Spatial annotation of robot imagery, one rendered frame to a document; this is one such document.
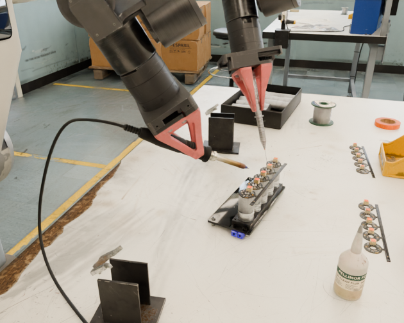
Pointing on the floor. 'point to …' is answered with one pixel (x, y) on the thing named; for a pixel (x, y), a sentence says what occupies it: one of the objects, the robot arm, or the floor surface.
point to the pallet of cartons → (170, 57)
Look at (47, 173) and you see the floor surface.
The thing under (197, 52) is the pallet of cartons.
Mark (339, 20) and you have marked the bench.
